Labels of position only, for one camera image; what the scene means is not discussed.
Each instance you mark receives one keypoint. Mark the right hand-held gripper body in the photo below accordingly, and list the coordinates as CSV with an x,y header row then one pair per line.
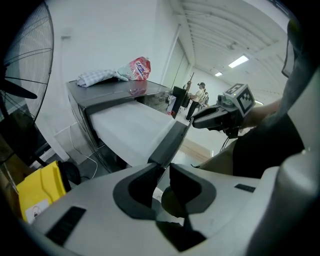
x,y
240,100

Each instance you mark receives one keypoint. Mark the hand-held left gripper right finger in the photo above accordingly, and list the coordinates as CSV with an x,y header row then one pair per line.
x,y
220,200

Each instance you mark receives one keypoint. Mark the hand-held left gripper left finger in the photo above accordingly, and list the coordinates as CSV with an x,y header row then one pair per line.
x,y
100,200

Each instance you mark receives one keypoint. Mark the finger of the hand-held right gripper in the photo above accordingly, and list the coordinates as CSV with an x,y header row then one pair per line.
x,y
211,110
210,122

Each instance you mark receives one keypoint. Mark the white detergent drawer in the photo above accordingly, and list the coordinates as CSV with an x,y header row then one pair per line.
x,y
130,130

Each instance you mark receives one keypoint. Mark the person's right forearm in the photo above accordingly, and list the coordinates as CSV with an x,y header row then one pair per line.
x,y
262,112

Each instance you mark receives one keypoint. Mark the red and green detergent pouch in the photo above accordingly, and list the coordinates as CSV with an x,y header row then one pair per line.
x,y
137,68

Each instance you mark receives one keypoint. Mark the black cabinet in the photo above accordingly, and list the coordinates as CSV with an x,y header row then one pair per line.
x,y
181,100

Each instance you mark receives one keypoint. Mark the small rectangular ceiling light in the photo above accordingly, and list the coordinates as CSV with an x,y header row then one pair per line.
x,y
218,74

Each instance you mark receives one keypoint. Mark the large rectangular ceiling light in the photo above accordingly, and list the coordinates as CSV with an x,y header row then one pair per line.
x,y
238,61

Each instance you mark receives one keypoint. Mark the person's leg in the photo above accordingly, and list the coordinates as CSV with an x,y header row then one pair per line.
x,y
222,160

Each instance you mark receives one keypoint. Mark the pack of clear plastic bottles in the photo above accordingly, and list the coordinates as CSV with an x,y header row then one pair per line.
x,y
171,107

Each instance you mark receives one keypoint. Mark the person's black clothes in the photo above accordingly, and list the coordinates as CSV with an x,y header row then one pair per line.
x,y
270,150

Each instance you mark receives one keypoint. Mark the black bin with yellow lid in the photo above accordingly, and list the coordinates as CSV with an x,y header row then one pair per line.
x,y
37,185

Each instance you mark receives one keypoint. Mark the large cardboard box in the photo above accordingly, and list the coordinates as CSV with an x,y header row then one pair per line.
x,y
10,180

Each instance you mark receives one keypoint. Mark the black washing machine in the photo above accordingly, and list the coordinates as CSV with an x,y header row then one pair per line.
x,y
112,92

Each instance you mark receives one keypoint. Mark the checkered cloth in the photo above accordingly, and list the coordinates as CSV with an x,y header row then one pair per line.
x,y
95,76

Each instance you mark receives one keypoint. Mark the large black standing fan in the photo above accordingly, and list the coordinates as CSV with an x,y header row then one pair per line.
x,y
17,88

